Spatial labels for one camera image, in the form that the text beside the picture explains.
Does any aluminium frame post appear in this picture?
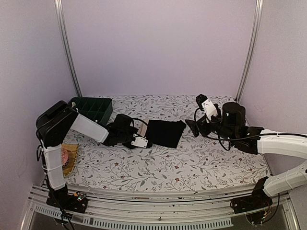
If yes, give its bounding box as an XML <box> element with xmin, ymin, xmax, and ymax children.
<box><xmin>235</xmin><ymin>0</ymin><xmax>263</xmax><ymax>102</ymax></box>
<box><xmin>54</xmin><ymin>0</ymin><xmax>82</xmax><ymax>97</ymax></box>

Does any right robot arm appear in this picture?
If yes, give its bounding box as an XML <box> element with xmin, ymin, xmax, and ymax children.
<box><xmin>185</xmin><ymin>102</ymin><xmax>307</xmax><ymax>209</ymax></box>

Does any right aluminium frame post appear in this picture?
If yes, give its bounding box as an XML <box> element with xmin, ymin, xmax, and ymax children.
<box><xmin>235</xmin><ymin>0</ymin><xmax>263</xmax><ymax>102</ymax></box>

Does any woven bamboo mat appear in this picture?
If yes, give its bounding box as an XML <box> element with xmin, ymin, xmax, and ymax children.
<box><xmin>61</xmin><ymin>144</ymin><xmax>79</xmax><ymax>178</ymax></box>

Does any left aluminium frame post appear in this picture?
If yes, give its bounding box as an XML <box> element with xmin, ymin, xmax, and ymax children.
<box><xmin>54</xmin><ymin>0</ymin><xmax>82</xmax><ymax>97</ymax></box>

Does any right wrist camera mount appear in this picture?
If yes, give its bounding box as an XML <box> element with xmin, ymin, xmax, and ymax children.
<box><xmin>196</xmin><ymin>94</ymin><xmax>218</xmax><ymax>122</ymax></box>

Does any front aluminium rail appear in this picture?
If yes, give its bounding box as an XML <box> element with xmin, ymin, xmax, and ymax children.
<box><xmin>21</xmin><ymin>185</ymin><xmax>301</xmax><ymax>230</ymax></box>

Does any red patterned bowl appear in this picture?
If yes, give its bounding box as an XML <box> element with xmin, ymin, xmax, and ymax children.
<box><xmin>61</xmin><ymin>149</ymin><xmax>69</xmax><ymax>167</ymax></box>

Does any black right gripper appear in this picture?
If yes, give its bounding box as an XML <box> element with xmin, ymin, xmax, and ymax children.
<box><xmin>186</xmin><ymin>108</ymin><xmax>236</xmax><ymax>143</ymax></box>

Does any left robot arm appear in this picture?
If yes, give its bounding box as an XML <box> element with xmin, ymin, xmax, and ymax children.
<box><xmin>35</xmin><ymin>101</ymin><xmax>152</xmax><ymax>208</ymax></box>

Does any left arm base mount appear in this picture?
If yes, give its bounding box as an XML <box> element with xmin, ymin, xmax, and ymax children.
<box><xmin>46</xmin><ymin>190</ymin><xmax>88</xmax><ymax>214</ymax></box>

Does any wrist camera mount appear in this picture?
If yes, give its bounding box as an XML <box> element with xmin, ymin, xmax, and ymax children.
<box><xmin>196</xmin><ymin>94</ymin><xmax>218</xmax><ymax>122</ymax></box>
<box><xmin>131</xmin><ymin>134</ymin><xmax>148</xmax><ymax>148</ymax></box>

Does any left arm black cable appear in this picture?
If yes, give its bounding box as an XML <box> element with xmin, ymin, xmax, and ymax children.
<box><xmin>128</xmin><ymin>117</ymin><xmax>147</xmax><ymax>130</ymax></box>

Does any floral patterned table mat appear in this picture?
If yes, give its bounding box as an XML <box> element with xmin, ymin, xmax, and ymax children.
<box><xmin>66</xmin><ymin>95</ymin><xmax>270</xmax><ymax>192</ymax></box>

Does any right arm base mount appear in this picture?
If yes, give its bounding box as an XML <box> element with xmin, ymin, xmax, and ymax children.
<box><xmin>230</xmin><ymin>195</ymin><xmax>272</xmax><ymax>214</ymax></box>

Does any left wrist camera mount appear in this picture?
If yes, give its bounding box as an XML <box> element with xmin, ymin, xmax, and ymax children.
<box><xmin>131</xmin><ymin>134</ymin><xmax>148</xmax><ymax>148</ymax></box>

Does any dark green divided tray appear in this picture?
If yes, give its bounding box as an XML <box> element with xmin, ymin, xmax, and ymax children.
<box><xmin>68</xmin><ymin>97</ymin><xmax>113</xmax><ymax>126</ymax></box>

